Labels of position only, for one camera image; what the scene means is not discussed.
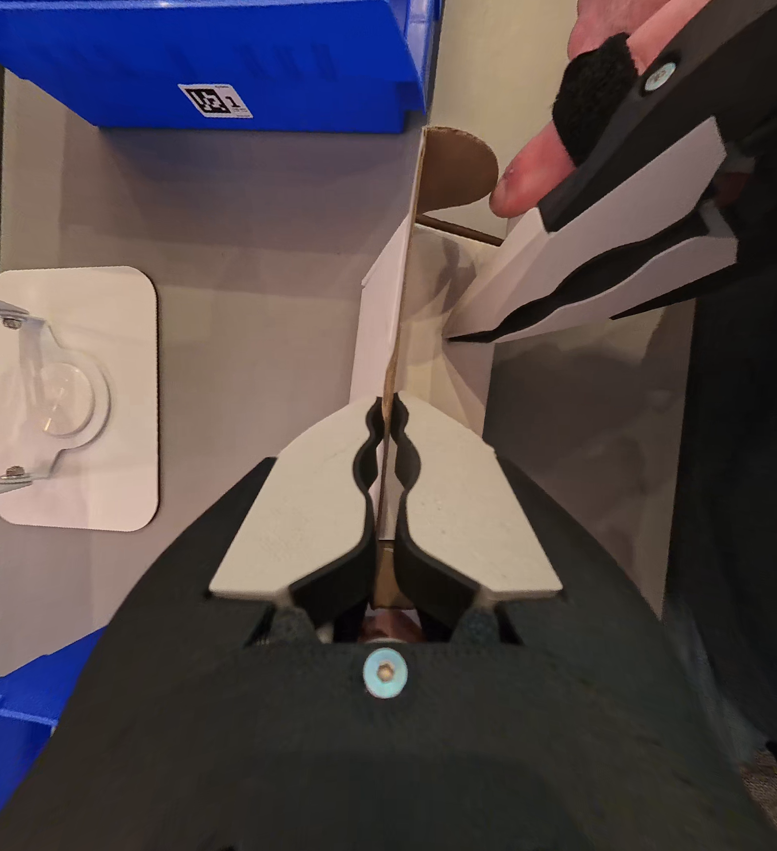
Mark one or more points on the blue plastic bin with tag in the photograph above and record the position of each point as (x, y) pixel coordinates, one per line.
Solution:
(195, 46)

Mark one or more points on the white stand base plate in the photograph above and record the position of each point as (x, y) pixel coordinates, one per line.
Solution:
(129, 399)

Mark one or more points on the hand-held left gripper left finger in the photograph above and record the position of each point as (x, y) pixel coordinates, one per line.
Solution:
(295, 518)

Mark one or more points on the person's right hand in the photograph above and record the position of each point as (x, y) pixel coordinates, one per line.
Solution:
(528, 179)

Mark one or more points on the white cardboard box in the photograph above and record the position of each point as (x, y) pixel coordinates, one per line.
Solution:
(381, 319)

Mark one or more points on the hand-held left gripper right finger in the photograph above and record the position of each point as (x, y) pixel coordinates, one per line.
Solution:
(475, 518)

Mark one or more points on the person's left hand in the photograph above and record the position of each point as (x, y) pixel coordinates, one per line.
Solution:
(391, 630)

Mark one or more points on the clear acrylic bracket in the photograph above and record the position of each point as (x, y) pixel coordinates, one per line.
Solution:
(62, 399)

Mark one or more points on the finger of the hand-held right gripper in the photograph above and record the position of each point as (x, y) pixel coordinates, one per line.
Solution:
(627, 206)
(681, 266)

